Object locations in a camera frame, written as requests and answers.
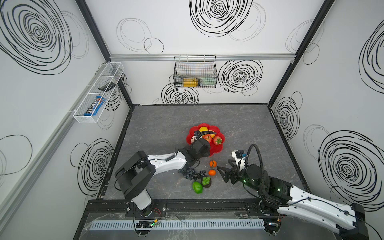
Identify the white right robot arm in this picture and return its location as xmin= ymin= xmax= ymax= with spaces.
xmin=217 ymin=164 xmax=369 ymax=240

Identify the white slotted cable duct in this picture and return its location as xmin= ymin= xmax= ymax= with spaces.
xmin=90 ymin=219 xmax=265 ymax=231

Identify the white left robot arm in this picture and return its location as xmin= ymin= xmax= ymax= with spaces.
xmin=115 ymin=138 xmax=211 ymax=211

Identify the dark fake grape bunch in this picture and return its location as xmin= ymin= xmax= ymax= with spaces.
xmin=178 ymin=168 xmax=208 ymax=181

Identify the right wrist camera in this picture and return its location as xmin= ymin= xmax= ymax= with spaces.
xmin=231 ymin=150 xmax=246 ymax=170

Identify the yellow box in basket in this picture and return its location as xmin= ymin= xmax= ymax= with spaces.
xmin=183 ymin=78 xmax=200 ymax=88

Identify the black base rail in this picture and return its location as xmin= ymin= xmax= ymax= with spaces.
xmin=85 ymin=199 xmax=280 ymax=218

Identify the green fake mangosteen half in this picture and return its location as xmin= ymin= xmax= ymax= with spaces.
xmin=201 ymin=177 xmax=212 ymax=188

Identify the black wire wall basket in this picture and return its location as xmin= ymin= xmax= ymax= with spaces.
xmin=173 ymin=55 xmax=218 ymax=88

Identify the upper orange fake tangerine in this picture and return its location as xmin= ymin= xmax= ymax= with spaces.
xmin=210 ymin=160 xmax=217 ymax=168

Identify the black remote control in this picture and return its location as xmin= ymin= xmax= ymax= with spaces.
xmin=98 ymin=82 xmax=117 ymax=92

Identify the green fake pepper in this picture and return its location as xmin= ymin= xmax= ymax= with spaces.
xmin=192 ymin=182 xmax=204 ymax=194

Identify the white wire wall shelf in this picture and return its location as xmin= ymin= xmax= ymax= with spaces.
xmin=73 ymin=62 xmax=124 ymax=124

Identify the red flower-shaped fruit bowl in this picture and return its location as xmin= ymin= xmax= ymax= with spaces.
xmin=186 ymin=123 xmax=226 ymax=157

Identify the green box in basket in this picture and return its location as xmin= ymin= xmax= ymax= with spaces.
xmin=200 ymin=77 xmax=217 ymax=88

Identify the blue candy packet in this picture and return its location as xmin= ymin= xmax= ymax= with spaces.
xmin=84 ymin=96 xmax=105 ymax=116

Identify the red fake apple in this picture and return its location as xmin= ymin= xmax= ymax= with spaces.
xmin=203 ymin=135 xmax=212 ymax=143

